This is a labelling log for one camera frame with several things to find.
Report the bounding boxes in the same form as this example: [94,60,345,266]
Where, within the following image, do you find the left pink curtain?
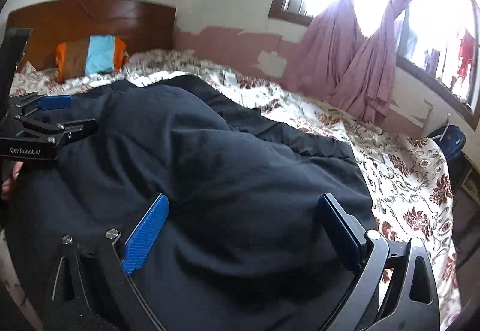
[283,0,363,99]

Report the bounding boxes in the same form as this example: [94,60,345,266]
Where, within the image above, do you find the orange brown blue pillow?
[55,35,128,83]

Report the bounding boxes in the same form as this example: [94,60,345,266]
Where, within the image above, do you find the blue backpack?
[428,124,466,161]

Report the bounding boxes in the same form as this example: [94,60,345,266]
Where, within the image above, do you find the right pink curtain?
[329,0,413,122]

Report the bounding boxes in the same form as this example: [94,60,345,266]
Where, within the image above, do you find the person's left hand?
[1,162,24,201]

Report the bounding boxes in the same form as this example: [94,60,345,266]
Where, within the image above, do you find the wooden side shelf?
[459,154,480,204]

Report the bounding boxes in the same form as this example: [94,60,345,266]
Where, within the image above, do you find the floral white red bedspread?
[10,50,461,330]

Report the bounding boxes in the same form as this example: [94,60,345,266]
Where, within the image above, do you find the large black jacket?
[6,76,377,330]

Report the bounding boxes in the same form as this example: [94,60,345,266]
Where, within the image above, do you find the brown wooden headboard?
[7,0,176,70]

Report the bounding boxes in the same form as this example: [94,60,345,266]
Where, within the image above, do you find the pink curtain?
[329,0,413,122]
[283,0,363,99]

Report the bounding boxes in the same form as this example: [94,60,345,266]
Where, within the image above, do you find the red hanging garment outside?
[457,31,478,80]

